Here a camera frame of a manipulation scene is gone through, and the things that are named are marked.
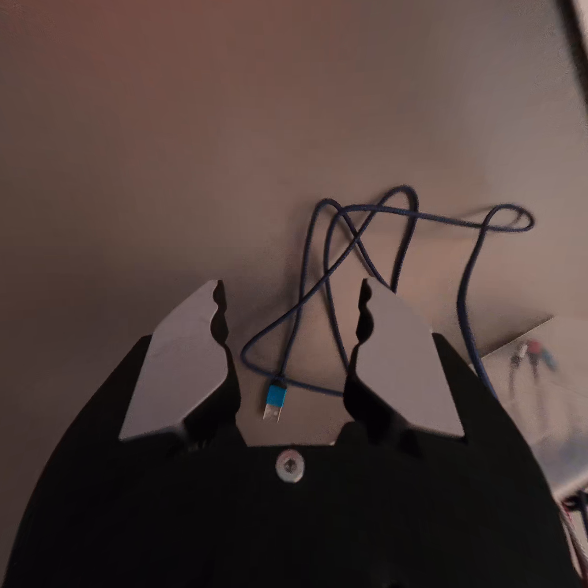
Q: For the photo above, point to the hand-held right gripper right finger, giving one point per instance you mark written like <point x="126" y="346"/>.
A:
<point x="404" y="367"/>

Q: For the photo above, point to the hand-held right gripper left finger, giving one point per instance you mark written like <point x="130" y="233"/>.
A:
<point x="179" y="367"/>

